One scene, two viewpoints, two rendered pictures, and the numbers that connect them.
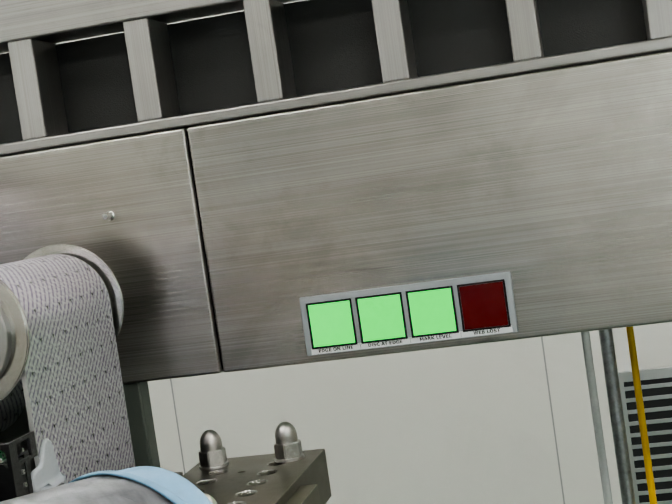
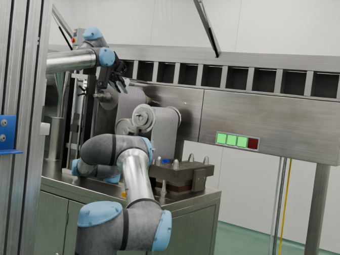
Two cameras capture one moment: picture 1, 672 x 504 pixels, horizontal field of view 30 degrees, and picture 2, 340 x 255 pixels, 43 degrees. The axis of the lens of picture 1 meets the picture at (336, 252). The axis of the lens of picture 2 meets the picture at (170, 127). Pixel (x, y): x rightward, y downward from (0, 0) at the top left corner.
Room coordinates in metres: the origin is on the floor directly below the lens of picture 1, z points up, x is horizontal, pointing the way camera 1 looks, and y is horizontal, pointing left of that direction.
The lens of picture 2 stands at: (-0.80, -0.52, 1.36)
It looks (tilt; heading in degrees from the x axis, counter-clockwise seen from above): 4 degrees down; 20
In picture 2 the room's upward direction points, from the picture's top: 7 degrees clockwise
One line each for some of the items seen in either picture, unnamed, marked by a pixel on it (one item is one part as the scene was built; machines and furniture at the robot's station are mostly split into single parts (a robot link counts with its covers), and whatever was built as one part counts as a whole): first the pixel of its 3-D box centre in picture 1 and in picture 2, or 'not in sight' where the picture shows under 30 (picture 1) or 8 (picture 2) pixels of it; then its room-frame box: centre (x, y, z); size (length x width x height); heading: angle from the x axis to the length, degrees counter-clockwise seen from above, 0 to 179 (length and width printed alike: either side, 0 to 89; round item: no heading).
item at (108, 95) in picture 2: not in sight; (104, 96); (1.25, 0.63, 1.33); 0.06 x 0.06 x 0.06; 78
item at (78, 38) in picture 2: not in sight; (77, 36); (1.36, 0.91, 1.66); 0.07 x 0.07 x 0.10; 55
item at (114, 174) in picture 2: not in sight; (109, 170); (0.93, 0.39, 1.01); 0.11 x 0.08 x 0.11; 126
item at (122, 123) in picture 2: not in sight; (137, 129); (1.36, 0.47, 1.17); 0.26 x 0.12 x 0.12; 168
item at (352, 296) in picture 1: (407, 314); (237, 140); (1.45, -0.07, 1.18); 0.25 x 0.01 x 0.07; 78
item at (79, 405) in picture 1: (86, 443); (163, 145); (1.33, 0.29, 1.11); 0.23 x 0.01 x 0.18; 168
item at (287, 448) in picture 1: (286, 440); (206, 160); (1.49, 0.09, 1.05); 0.04 x 0.04 x 0.04
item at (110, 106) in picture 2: not in sight; (123, 98); (1.40, 0.59, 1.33); 0.25 x 0.14 x 0.14; 168
